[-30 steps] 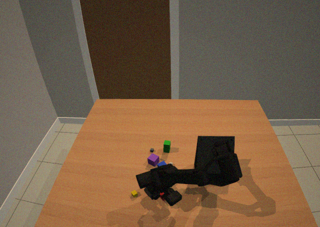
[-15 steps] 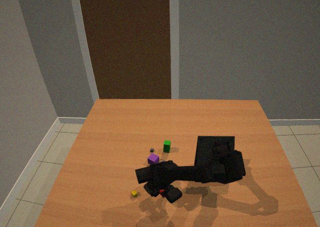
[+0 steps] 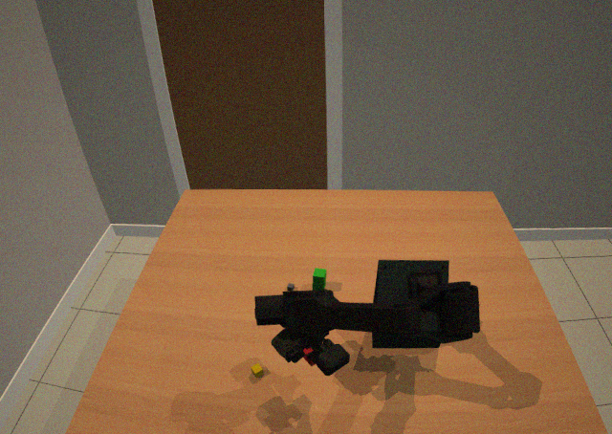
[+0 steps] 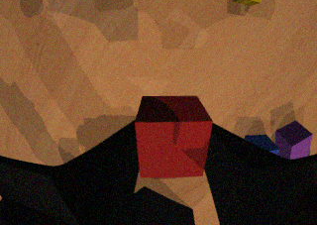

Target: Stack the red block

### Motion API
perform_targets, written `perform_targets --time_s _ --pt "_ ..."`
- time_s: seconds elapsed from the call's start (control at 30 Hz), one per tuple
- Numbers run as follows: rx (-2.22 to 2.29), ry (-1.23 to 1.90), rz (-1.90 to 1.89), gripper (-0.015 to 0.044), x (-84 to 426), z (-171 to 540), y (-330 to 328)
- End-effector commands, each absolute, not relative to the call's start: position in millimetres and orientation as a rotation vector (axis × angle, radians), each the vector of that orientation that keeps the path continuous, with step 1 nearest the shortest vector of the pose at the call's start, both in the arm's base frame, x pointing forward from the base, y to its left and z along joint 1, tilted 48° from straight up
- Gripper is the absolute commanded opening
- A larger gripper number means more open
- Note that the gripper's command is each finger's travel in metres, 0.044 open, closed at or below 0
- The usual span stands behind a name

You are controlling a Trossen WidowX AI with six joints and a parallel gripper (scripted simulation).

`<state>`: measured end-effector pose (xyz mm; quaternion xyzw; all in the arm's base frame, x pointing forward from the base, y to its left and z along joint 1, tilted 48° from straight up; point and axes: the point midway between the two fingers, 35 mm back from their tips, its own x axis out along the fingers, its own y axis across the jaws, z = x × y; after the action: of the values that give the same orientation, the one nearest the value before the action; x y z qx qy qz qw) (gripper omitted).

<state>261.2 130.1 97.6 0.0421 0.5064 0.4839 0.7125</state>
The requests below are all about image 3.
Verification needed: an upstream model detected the red block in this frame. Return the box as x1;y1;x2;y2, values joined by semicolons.
303;348;315;366

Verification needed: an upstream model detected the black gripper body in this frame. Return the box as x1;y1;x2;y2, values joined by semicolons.
309;332;350;377

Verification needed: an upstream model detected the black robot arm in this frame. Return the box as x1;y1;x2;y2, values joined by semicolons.
254;269;480;363

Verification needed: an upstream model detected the yellow cube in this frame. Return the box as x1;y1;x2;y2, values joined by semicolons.
251;363;264;377

